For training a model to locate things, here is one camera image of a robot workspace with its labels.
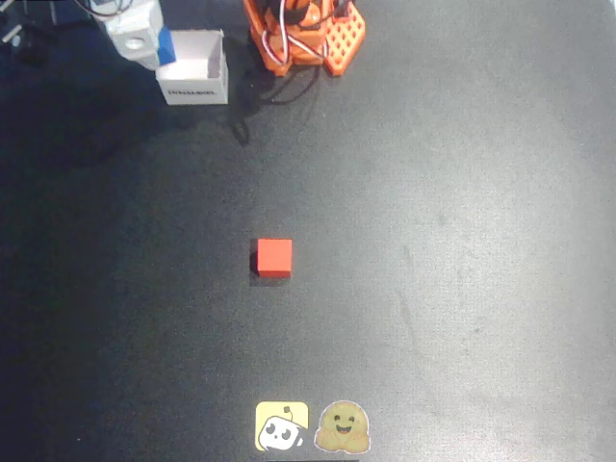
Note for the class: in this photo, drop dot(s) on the blue block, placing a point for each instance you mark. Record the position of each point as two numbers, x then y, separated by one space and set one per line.
166 45

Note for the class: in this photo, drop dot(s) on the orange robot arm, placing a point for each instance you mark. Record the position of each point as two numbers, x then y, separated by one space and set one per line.
284 33

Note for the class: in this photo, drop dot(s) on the white cardboard box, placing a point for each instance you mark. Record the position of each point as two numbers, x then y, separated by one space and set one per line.
197 79

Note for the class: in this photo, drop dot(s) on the red cube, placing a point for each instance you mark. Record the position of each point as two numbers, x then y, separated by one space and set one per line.
274 258

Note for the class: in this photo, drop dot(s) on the grey metal peg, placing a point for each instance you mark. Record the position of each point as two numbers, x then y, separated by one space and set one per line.
9 34

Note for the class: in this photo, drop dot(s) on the yellow robot face sticker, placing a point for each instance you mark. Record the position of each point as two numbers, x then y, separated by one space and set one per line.
281 426

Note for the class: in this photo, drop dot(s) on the hugging face emoji sticker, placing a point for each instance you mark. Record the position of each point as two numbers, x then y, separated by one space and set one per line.
342 427

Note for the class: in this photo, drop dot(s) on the orange perforated base plate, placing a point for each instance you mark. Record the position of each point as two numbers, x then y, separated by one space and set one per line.
344 38

